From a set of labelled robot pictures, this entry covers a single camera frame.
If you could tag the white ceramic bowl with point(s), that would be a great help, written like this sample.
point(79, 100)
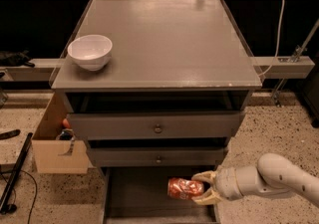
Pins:
point(91, 52)

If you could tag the grey drawer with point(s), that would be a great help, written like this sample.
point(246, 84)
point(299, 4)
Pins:
point(138, 195)
point(100, 126)
point(156, 156)

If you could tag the grey middle drawer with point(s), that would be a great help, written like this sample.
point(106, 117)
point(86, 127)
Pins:
point(156, 156)

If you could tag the red coke can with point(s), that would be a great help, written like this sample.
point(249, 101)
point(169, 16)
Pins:
point(180, 188)

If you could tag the cardboard box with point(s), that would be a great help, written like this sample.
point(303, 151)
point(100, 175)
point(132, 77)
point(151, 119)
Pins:
point(53, 155)

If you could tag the grey drawer cabinet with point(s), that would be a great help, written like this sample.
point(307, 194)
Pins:
point(168, 56)

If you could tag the black cloth on shelf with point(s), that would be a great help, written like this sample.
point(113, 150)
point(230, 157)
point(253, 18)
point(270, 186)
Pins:
point(15, 59)

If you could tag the black flat tool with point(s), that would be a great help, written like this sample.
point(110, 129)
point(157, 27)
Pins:
point(9, 134)

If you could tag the black pole with base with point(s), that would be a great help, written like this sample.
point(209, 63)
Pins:
point(5, 207)

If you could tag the grey bottom drawer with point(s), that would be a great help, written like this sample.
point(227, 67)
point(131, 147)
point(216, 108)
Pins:
point(138, 195)

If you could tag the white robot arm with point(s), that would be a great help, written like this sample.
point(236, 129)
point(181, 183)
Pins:
point(273, 177)

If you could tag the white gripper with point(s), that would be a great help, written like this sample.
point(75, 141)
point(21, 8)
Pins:
point(226, 182)

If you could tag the grey top drawer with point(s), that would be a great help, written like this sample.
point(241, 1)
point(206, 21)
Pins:
point(100, 126)

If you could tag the orange ball in box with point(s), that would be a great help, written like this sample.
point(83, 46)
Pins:
point(65, 123)

